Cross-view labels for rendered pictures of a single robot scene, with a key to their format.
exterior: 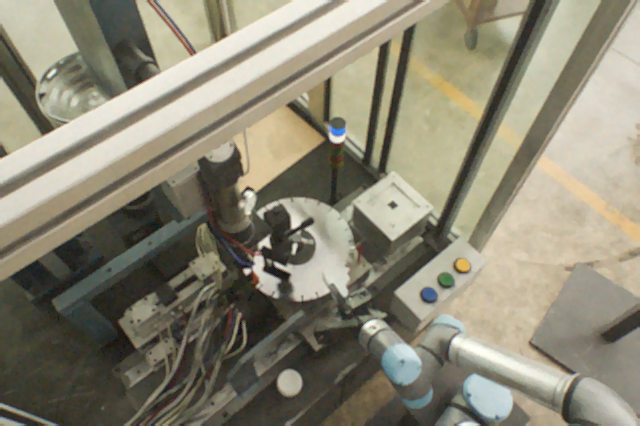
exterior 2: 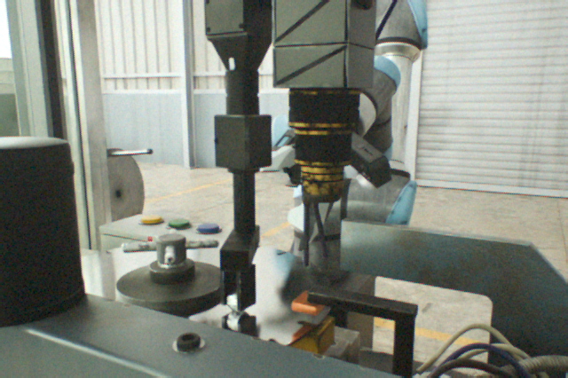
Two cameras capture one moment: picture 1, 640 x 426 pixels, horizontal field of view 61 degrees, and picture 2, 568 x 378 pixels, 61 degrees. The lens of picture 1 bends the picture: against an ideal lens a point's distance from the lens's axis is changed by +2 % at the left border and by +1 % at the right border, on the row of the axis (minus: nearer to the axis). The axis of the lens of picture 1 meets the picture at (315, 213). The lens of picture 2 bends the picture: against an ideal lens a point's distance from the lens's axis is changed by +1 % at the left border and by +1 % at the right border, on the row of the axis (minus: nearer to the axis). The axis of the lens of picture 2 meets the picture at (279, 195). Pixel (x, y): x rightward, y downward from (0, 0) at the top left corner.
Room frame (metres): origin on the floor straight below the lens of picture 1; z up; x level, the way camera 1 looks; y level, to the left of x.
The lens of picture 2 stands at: (0.75, 0.53, 1.14)
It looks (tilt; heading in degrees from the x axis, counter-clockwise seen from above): 12 degrees down; 248
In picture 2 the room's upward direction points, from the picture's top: straight up
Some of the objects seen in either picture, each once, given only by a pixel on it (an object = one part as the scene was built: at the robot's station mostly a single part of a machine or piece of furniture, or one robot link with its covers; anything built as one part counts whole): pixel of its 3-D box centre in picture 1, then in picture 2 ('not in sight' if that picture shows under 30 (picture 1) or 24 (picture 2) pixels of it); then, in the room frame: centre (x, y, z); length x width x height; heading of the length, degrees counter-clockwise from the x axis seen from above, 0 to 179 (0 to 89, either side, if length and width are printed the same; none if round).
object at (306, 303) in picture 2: (241, 288); (352, 333); (0.55, 0.20, 0.95); 0.10 x 0.03 x 0.07; 131
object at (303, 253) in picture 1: (296, 244); (172, 275); (0.68, 0.05, 0.96); 0.11 x 0.11 x 0.03
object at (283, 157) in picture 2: (337, 281); (273, 156); (0.53, -0.06, 1.07); 0.09 x 0.06 x 0.03; 29
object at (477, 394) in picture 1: (482, 401); (322, 200); (0.27, -0.42, 0.91); 0.13 x 0.12 x 0.14; 140
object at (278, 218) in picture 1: (278, 229); (242, 63); (0.61, 0.09, 1.17); 0.06 x 0.05 x 0.20; 122
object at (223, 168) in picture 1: (184, 136); not in sight; (0.68, 0.27, 1.45); 0.35 x 0.07 x 0.28; 41
